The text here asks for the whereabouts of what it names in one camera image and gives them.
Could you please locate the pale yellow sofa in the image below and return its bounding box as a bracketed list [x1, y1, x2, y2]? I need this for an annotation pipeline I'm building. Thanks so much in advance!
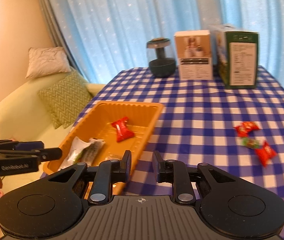
[0, 69, 108, 196]

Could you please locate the white beige product box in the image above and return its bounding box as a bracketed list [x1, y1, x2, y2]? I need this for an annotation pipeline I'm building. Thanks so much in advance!
[174, 30, 213, 80]

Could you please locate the green chevron cushion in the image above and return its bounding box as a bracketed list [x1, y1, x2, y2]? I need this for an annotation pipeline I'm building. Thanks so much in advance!
[38, 70, 93, 129]

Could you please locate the grey seaweed snack packet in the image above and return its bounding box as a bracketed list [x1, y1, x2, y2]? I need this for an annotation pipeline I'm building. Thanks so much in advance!
[79, 138, 105, 167]

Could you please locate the blue white checkered tablecloth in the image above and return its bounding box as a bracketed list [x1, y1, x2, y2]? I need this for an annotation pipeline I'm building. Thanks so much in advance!
[82, 68, 284, 238]

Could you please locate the light blue star curtain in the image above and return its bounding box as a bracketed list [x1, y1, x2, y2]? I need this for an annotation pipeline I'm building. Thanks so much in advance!
[40, 0, 284, 87]

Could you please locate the white cushion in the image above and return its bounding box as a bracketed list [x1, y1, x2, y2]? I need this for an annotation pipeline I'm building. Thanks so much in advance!
[26, 47, 71, 79]

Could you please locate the orange plastic tray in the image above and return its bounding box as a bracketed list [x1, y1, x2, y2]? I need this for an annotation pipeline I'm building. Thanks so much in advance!
[42, 100, 165, 196]

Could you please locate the red cartoon candy packet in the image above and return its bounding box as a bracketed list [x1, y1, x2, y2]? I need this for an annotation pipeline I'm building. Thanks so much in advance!
[234, 121, 259, 138]

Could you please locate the red square snack packet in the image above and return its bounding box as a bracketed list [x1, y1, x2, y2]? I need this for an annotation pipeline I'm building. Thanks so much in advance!
[254, 140, 277, 167]

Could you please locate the green small candy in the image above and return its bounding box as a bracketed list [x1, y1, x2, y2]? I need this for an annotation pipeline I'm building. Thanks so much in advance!
[242, 137, 261, 149]

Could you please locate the large red snack packet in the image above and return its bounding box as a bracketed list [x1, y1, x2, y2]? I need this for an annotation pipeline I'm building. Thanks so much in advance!
[111, 116, 134, 142]

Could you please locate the green carton box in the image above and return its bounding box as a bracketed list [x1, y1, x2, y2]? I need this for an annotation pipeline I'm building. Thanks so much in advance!
[209, 24, 259, 89]

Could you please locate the long green white snack packet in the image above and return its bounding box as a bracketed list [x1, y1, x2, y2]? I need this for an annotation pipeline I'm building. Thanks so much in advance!
[58, 137, 91, 170]

